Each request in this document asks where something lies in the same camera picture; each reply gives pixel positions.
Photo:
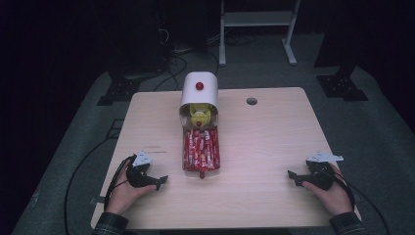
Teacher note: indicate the white dispenser box red knob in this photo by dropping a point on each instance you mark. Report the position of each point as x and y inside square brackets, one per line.
[199, 96]

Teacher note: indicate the yellow round toy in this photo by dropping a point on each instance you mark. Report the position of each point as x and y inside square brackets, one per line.
[200, 117]

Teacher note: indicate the person's left hand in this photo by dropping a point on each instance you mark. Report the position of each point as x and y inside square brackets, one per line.
[122, 196]

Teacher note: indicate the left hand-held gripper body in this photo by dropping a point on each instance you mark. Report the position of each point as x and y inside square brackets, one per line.
[138, 178]

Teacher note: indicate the black stand base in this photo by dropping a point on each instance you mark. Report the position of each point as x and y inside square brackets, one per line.
[342, 88]
[119, 91]

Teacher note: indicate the single red snack stick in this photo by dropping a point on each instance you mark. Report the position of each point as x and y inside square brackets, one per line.
[202, 174]

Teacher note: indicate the white metal table frame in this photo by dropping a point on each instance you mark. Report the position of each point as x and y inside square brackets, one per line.
[257, 19]

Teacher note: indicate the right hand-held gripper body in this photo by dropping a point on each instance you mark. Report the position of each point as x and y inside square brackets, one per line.
[323, 178]

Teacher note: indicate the person's right hand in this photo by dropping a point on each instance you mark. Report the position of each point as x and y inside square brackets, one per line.
[337, 199]

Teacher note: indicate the pile of red candy packets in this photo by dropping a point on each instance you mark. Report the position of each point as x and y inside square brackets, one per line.
[185, 164]

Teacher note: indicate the pile of red snack sticks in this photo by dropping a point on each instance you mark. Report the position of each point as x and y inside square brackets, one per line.
[200, 150]

